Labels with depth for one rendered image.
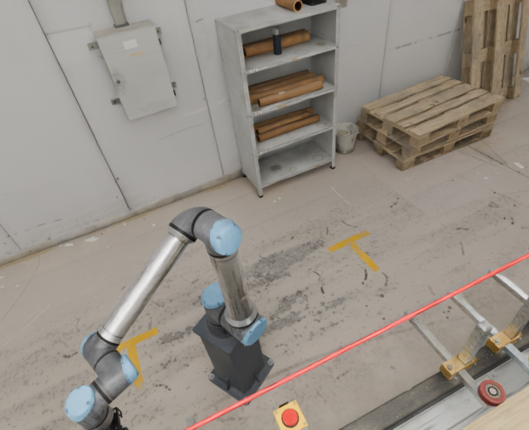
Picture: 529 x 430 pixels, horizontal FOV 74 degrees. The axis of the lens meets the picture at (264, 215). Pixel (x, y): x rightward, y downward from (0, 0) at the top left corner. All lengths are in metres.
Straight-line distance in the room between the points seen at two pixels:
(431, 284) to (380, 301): 0.42
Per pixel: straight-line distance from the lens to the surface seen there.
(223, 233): 1.18
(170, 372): 2.62
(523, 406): 1.60
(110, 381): 1.32
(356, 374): 2.47
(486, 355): 1.89
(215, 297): 1.73
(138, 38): 2.87
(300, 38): 3.36
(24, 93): 3.19
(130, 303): 1.34
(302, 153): 3.88
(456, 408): 1.83
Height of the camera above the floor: 2.26
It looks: 42 degrees down
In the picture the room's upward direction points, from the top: 8 degrees counter-clockwise
